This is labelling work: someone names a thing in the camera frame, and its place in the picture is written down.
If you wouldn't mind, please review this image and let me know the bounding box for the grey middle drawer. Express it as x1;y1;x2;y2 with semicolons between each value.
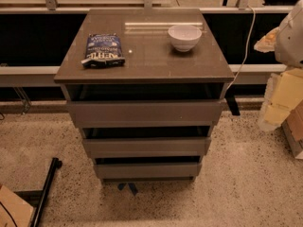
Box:
82;137;211;158

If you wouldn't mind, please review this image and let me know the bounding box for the cardboard box right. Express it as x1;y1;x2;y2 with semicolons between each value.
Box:
282;101;303;160

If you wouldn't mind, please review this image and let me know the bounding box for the brown cardboard box left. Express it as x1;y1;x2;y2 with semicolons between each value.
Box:
0;184;34;227

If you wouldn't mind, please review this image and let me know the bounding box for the grey drawer cabinet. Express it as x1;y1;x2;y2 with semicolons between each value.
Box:
54;9;234;183

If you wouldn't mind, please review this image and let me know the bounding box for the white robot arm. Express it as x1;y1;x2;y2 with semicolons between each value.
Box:
254;0;303;131

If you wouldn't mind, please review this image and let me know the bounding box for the grey top drawer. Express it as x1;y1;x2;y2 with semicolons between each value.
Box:
66;101;222;128

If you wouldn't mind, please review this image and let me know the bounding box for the grey bottom drawer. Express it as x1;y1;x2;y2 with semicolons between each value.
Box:
94;163;202;180

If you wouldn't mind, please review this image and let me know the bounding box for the white cable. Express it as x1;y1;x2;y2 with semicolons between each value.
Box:
224;5;257;95

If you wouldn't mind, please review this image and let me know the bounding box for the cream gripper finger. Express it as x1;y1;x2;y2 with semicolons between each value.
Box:
258;68;303;131
254;27;278;53

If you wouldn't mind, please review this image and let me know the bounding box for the black metal stand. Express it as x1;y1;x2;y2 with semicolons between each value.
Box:
16;158;62;227

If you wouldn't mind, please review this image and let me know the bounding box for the metal railing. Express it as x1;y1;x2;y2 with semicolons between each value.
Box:
0;0;303;88

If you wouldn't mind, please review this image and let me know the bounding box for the white ceramic bowl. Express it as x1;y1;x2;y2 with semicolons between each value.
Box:
168;25;202;52

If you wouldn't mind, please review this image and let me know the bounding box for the blue chip bag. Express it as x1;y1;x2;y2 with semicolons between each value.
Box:
81;34;125;68

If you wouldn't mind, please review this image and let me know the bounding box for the grey drawer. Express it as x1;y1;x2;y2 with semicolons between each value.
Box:
82;137;211;158
94;163;202;180
66;101;222;128

